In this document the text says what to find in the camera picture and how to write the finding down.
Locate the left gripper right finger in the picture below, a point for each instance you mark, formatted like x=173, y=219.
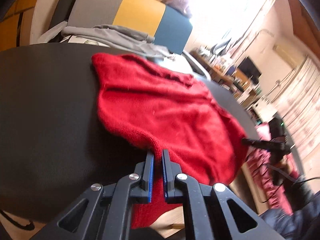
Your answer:
x=211, y=212

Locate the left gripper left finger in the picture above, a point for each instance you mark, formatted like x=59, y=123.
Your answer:
x=103, y=212

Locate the red knit sweater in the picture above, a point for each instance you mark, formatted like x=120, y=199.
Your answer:
x=156, y=109

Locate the right hand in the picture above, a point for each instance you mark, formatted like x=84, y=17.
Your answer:
x=284, y=166

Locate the pink ruffled bedding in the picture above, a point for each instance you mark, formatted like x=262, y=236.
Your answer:
x=275, y=196

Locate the cluttered wooden desk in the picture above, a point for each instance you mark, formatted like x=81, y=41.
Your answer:
x=234, y=80

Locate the dark jacket right sleeve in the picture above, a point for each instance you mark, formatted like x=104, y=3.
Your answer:
x=303, y=223

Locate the black monitor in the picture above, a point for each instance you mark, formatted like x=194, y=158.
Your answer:
x=250, y=70

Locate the white printed cushion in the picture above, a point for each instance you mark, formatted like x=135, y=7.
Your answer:
x=172, y=62

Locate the grey garment on chair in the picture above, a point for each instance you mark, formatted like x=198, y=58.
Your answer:
x=122, y=38

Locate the grey yellow blue chair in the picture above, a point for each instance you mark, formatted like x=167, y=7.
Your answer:
x=167, y=26

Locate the wall air conditioner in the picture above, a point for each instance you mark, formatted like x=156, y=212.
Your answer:
x=292, y=58

